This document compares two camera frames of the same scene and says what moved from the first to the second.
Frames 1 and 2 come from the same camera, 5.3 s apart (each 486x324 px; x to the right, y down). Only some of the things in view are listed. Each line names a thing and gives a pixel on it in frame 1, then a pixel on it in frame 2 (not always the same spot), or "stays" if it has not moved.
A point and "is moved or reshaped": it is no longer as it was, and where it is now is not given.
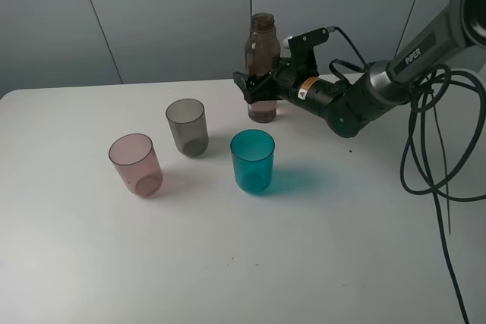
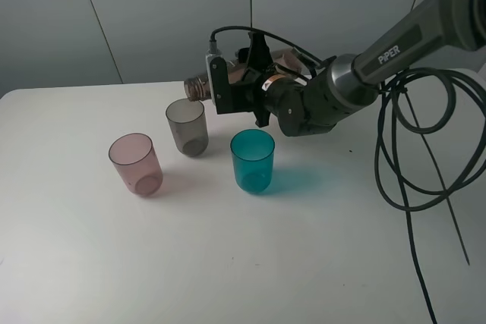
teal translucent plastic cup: (253, 156) stays
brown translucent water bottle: (262, 56) is moved or reshaped
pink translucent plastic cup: (134, 158) stays
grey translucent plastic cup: (187, 121) stays
